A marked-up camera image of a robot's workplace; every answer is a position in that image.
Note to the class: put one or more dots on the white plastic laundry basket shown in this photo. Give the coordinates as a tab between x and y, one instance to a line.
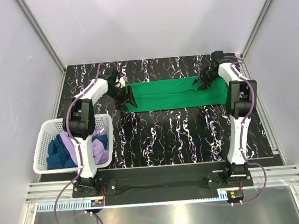
48	132

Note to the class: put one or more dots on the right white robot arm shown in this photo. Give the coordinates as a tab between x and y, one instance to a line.
240	104

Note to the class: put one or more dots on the right orange connector box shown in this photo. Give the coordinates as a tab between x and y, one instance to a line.
239	194

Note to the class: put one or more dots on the aluminium frame post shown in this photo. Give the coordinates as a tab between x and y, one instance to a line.
40	34
257	25

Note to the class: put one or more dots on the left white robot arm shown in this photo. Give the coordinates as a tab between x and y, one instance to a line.
79	123

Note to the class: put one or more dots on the left aluminium frame post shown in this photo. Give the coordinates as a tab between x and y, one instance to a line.
40	34

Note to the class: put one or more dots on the left orange connector box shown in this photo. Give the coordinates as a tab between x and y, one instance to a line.
97	202

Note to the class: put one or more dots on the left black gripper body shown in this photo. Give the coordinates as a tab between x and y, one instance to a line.
119	95

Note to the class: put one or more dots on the lilac t shirt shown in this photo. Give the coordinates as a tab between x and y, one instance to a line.
99	147

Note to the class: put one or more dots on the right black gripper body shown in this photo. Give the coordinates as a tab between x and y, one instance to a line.
205	77

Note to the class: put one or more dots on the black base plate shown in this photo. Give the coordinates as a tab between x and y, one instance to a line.
197	190

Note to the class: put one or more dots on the dark blue t shirt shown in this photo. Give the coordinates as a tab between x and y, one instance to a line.
57	154

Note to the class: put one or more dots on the green t shirt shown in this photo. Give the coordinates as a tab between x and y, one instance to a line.
175	94

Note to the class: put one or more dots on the right aluminium frame post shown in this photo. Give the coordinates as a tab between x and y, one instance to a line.
257	25

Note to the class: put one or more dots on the white slotted cable duct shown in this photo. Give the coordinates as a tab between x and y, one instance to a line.
86	204

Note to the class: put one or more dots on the aluminium front rail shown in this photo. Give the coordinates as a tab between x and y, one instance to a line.
274	176

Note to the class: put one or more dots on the orange connector box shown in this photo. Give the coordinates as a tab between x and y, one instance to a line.
239	194
97	202

